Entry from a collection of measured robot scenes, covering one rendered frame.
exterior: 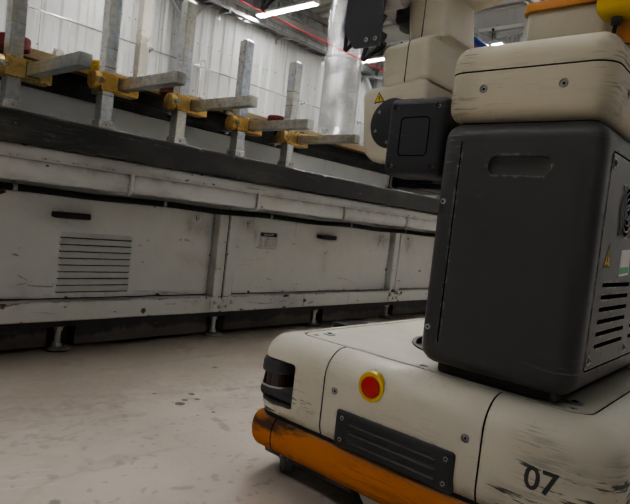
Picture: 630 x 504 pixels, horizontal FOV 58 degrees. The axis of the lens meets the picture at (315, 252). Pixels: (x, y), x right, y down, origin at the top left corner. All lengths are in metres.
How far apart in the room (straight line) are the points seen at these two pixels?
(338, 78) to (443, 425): 6.65
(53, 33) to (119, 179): 8.01
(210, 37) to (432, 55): 10.18
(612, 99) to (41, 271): 1.62
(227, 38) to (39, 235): 9.81
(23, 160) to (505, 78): 1.22
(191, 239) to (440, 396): 1.49
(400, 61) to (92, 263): 1.24
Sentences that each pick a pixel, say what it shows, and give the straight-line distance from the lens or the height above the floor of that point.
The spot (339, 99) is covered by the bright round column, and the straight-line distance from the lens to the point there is 7.32.
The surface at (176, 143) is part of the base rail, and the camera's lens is 1.84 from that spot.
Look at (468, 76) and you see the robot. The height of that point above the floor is 0.76.
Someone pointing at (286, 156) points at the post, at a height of 0.74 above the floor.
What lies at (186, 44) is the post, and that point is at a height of 1.01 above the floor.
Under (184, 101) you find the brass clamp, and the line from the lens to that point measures 1.88.
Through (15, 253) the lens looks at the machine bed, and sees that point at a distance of 1.92.
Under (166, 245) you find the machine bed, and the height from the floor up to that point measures 0.36.
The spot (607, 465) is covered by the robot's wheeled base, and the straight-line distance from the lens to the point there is 0.85.
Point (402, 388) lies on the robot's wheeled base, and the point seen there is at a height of 0.25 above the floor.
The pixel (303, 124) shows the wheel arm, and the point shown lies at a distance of 1.86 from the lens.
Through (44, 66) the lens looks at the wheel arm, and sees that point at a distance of 1.56.
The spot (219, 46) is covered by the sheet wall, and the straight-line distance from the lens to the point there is 11.41.
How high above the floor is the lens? 0.50
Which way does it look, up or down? 3 degrees down
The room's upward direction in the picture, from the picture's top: 6 degrees clockwise
